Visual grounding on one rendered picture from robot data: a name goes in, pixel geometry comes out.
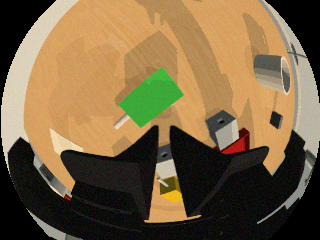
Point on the red tray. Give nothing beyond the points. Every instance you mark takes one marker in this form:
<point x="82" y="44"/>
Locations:
<point x="240" y="145"/>

